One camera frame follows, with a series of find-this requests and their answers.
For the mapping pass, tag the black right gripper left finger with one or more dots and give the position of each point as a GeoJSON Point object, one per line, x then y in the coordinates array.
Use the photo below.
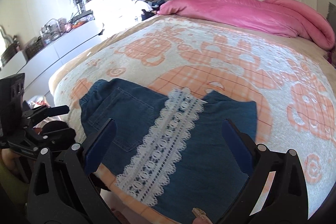
{"type": "Point", "coordinates": [61, 190]}

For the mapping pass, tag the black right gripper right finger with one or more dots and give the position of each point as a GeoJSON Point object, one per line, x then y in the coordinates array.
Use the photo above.
{"type": "Point", "coordinates": [275, 191]}

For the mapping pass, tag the blue denim pants lace trim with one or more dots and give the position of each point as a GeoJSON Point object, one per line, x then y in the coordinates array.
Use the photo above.
{"type": "Point", "coordinates": [168, 155]}

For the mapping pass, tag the hand with glitter nail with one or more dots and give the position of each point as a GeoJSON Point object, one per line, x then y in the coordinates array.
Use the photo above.
{"type": "Point", "coordinates": [200, 217]}

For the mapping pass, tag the white low sideboard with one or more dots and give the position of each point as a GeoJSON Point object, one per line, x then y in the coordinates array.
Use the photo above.
{"type": "Point", "coordinates": [46, 62]}

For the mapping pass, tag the orange cream patterned bed blanket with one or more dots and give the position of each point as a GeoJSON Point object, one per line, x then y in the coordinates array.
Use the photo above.
{"type": "Point", "coordinates": [289, 79]}

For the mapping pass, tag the pink folded duvet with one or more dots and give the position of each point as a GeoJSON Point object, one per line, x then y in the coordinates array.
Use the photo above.
{"type": "Point", "coordinates": [288, 18]}

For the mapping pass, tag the grey padded headboard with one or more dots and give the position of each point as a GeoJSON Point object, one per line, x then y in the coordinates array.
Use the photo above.
{"type": "Point", "coordinates": [331, 15]}

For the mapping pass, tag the clothes pile beside bed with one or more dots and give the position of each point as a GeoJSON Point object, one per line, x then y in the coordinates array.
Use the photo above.
{"type": "Point", "coordinates": [154, 7]}

